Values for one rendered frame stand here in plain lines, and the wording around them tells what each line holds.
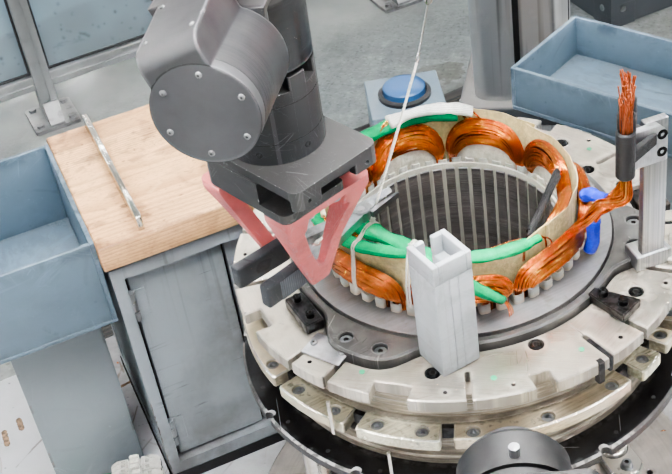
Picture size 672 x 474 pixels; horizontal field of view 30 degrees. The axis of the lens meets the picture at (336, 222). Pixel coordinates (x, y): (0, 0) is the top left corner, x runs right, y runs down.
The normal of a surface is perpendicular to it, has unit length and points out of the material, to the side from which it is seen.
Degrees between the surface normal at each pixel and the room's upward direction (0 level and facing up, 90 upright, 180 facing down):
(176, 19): 22
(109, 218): 0
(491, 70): 90
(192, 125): 90
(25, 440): 0
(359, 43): 0
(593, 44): 90
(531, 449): 15
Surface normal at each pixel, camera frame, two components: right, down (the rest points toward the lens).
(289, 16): 0.69, 0.37
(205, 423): 0.39, 0.52
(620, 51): -0.64, 0.53
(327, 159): -0.12, -0.78
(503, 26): -0.20, 0.62
